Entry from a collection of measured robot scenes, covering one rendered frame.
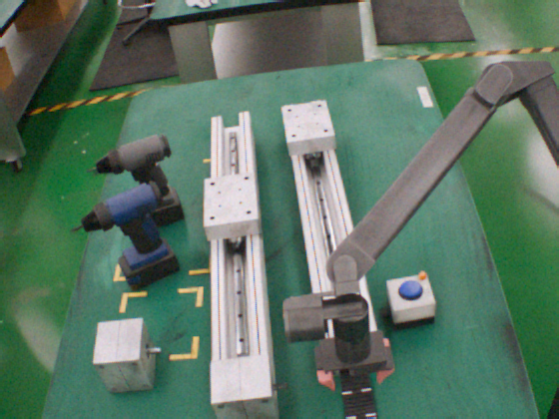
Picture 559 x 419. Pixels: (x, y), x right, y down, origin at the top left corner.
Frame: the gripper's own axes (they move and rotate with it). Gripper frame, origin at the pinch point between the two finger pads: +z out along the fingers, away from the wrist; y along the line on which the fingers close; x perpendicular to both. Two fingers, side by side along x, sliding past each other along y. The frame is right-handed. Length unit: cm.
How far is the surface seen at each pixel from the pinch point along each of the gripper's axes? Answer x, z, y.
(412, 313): -13.4, 0.3, -12.4
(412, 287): -17.0, -2.8, -13.1
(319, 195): -49.9, -1.1, 0.9
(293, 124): -69, -8, 4
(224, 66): -242, 61, 35
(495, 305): -15.2, 4.5, -29.8
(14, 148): -208, 67, 146
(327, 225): -39.4, -1.1, 0.4
